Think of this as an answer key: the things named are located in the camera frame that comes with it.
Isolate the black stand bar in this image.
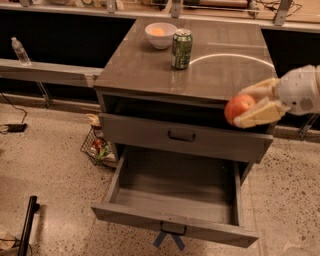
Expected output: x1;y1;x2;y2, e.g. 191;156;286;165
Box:
18;196;40;256

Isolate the open grey middle drawer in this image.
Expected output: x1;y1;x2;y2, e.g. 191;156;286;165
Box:
92;146;258;248

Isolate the clear plastic water bottle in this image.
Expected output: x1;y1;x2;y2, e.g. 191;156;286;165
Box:
11;37;31;66

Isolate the grey metal rail shelf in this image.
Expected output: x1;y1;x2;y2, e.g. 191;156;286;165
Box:
0;59;103;87

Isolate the orange fruit in bowl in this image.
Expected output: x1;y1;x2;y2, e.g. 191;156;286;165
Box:
151;28;165;36

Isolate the black wire basket with items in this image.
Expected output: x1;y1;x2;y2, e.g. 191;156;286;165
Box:
80;114;117;168

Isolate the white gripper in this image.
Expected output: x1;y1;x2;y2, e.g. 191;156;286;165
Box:
233;65;319;128

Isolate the white bowl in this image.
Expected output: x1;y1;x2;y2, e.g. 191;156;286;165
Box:
145;22;177;49

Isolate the grey wooden drawer cabinet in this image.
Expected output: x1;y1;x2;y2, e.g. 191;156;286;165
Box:
94;18;276;177

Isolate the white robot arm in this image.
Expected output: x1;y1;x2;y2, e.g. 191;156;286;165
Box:
233;65;320;128

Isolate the blue tape cross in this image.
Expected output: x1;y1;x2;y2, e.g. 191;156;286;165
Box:
153;232;185;251

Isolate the red apple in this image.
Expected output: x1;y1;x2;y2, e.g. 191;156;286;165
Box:
224;94;256;125

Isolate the grey top drawer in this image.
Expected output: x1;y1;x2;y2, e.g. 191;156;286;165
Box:
99;113;273;163

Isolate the green soda can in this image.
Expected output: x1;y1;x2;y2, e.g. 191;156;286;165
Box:
171;28;193;70

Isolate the black power adapter with cable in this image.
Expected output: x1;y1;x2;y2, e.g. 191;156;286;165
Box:
0;94;27;134

